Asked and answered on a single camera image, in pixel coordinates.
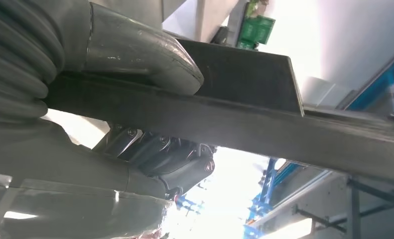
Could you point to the grey workbench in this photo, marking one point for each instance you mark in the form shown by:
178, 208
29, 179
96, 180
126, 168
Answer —
315, 198

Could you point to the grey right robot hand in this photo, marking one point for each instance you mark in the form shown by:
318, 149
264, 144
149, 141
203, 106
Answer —
68, 184

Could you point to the green box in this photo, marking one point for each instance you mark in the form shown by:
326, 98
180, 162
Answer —
256, 31

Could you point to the blue metal frame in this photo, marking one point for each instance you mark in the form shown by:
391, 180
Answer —
381, 85

